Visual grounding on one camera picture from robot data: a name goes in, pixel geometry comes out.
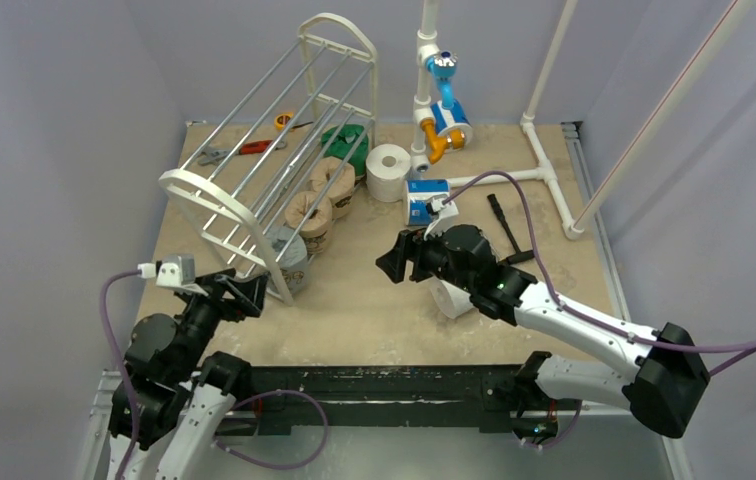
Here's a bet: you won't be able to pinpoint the blue faucet valve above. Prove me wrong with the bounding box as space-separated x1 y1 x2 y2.
425 50 458 109

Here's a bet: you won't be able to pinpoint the green paper roll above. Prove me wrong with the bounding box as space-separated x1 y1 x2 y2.
320 124 370 178

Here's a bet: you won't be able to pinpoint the brown roll with print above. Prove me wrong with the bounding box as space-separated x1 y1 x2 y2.
284 191 333 254

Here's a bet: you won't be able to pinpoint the grey paper roll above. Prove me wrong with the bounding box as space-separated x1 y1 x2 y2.
265 225 310 296

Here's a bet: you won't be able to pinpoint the blue white packaged roll front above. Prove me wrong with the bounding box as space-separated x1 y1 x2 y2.
403 179 450 227

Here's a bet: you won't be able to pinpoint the yellow tape measure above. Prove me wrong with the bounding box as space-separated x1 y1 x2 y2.
273 112 313 132

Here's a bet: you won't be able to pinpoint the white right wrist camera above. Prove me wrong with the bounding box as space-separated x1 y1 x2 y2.
423 195 459 239

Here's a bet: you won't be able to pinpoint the orange faucet valve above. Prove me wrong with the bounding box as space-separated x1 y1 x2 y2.
419 118 466 165

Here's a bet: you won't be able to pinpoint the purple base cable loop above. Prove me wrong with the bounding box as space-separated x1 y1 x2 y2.
212 389 330 472

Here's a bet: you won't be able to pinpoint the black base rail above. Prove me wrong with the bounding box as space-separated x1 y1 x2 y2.
189 362 558 437

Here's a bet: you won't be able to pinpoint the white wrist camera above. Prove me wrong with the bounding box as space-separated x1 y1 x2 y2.
423 195 459 239
137 253 200 293

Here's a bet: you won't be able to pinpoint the unwrapped white paper roll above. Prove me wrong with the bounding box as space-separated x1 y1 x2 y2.
429 278 474 319

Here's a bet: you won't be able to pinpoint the upright white paper roll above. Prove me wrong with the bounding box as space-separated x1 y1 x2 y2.
366 144 411 203

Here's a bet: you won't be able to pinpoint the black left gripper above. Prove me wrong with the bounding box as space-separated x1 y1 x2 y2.
173 267 269 378

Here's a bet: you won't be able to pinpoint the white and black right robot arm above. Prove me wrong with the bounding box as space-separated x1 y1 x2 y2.
375 224 711 438

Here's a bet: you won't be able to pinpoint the white metal shelf rack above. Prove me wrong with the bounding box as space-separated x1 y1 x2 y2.
159 13 379 305

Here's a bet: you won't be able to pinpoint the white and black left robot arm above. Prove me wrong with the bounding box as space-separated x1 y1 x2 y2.
108 262 269 479

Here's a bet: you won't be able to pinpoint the white pvc pipe frame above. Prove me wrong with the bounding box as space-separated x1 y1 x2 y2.
411 0 756 241

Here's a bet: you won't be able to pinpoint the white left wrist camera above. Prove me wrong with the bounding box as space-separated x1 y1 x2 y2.
137 253 200 293

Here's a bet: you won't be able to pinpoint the red handled pliers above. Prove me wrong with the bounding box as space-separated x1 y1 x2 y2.
191 139 274 166

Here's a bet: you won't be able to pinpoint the black screwdriver tool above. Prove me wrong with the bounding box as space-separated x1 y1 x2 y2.
487 193 535 265

